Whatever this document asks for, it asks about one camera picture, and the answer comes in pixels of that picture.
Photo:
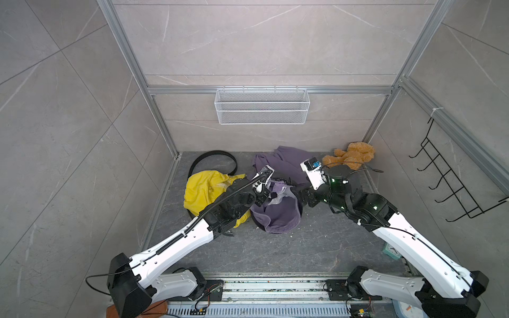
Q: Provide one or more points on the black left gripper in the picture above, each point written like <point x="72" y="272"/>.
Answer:
<point x="260" y="198"/>

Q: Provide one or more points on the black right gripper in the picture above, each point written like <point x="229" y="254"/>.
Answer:
<point x="309" y="192"/>

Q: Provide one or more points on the yellow trousers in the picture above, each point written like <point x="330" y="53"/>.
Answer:
<point x="204" y="188"/>

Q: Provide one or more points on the purple garment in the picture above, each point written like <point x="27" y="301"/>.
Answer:
<point x="286" y="164"/>

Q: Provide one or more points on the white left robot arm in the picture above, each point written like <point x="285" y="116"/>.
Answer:
<point x="135" y="283"/>

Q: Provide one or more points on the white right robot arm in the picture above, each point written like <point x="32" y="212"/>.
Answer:
<point x="443" y="287"/>

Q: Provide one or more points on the brown teddy bear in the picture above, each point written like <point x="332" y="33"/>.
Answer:
<point x="354" y="157"/>

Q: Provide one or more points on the small green alarm clock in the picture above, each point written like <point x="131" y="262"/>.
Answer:
<point x="391" y="252"/>

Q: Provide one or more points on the white analog clock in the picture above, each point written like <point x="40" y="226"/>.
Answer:
<point x="404" y="310"/>

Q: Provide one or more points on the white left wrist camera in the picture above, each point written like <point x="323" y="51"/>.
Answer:
<point x="262" y="179"/>

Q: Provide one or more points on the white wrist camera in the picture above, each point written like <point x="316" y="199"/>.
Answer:
<point x="313" y="169"/>
<point x="262" y="179"/>

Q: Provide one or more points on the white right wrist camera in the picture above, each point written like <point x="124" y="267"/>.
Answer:
<point x="313" y="169"/>

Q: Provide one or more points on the white wire mesh basket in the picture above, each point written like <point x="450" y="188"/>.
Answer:
<point x="262" y="106"/>

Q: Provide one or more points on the metal base rail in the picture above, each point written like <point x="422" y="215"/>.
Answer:
<point x="280" y="295"/>

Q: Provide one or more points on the black wire hook rack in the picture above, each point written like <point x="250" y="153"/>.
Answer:
<point x="456" y="189"/>

